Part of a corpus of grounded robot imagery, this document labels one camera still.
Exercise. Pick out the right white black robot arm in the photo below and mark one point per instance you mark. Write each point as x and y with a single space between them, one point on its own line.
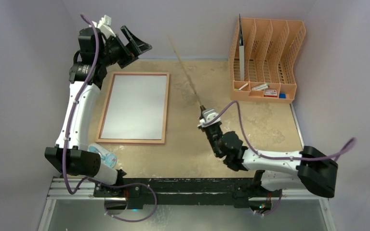
306 169

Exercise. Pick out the white folder in organizer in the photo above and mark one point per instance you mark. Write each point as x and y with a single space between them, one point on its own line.
241 51

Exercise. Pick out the white red glue stick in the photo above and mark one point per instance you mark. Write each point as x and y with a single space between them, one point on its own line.
261 87

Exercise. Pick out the white marker pen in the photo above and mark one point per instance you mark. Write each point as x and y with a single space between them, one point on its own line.
243 86

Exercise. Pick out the brown frame backing board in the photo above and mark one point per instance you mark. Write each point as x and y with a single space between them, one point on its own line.
187 75

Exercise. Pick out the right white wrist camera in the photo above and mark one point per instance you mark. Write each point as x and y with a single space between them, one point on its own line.
208 117

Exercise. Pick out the small blue block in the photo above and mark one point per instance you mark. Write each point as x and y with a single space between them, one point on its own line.
282 95

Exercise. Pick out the pink wooden picture frame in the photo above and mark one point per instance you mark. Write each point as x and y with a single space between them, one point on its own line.
134 142

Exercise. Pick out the red white small box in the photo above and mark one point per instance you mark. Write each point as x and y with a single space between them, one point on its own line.
270 93

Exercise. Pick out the blue landscape photo print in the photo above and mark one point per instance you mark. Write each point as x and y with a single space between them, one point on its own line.
134 106

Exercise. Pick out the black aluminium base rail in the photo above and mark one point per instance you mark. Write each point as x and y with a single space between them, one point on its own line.
145 192

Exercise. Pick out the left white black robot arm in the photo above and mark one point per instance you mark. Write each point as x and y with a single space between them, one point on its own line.
98 49

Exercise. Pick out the orange plastic file organizer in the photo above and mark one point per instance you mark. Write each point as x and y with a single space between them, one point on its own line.
271 47

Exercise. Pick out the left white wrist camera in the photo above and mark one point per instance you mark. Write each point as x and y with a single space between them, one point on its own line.
104 25

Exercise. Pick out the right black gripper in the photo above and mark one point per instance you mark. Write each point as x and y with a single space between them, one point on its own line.
209 128

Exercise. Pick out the blue tape dispenser pack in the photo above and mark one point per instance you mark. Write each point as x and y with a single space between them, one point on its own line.
108 158

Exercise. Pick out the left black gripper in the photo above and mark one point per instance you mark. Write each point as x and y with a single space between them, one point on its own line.
136 46

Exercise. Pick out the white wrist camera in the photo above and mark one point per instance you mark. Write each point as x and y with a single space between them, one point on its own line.
104 25
208 117

